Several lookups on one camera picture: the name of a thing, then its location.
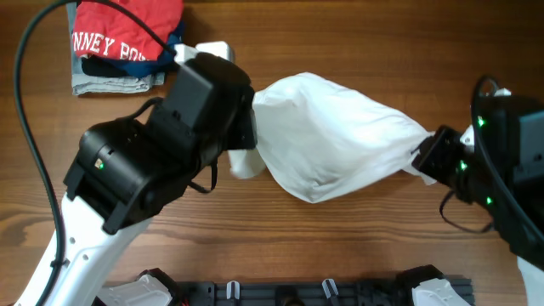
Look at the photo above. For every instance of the grey rail clip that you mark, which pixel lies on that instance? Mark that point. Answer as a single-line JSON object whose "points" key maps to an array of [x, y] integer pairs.
{"points": [[329, 288], [233, 290]]}

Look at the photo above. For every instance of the light grey folded jeans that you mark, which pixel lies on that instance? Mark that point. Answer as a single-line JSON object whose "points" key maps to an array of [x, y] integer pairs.
{"points": [[82, 83]]}

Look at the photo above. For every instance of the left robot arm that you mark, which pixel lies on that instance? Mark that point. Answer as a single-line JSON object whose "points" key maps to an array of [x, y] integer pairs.
{"points": [[126, 171]]}

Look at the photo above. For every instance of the right grey rail clip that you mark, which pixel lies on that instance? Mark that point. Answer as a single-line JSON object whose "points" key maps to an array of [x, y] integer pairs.
{"points": [[329, 288]]}

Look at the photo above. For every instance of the navy blue folded garment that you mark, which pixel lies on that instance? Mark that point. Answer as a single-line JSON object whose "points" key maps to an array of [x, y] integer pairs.
{"points": [[164, 63]]}

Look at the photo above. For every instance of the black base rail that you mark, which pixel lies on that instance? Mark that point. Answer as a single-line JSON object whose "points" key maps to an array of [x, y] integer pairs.
{"points": [[424, 285]]}

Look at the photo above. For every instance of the left grey rail clip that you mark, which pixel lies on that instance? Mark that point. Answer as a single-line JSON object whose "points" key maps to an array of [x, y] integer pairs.
{"points": [[233, 290]]}

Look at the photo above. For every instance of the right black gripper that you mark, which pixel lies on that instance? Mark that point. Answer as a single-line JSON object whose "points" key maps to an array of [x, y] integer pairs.
{"points": [[433, 154]]}

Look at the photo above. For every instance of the red folded t-shirt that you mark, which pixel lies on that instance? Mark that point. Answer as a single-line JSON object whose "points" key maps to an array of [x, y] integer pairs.
{"points": [[107, 33]]}

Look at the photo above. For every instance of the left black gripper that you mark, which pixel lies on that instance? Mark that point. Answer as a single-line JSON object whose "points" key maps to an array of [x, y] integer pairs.
{"points": [[246, 123]]}

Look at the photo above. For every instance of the black folded garment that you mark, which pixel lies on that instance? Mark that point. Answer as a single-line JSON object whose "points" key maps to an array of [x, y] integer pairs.
{"points": [[97, 67]]}

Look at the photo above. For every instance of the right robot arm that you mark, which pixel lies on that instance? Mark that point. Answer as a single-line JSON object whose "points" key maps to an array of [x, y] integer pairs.
{"points": [[501, 170]]}

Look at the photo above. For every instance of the white t-shirt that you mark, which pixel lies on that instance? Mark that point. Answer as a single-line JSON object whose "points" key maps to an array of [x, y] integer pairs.
{"points": [[321, 140]]}

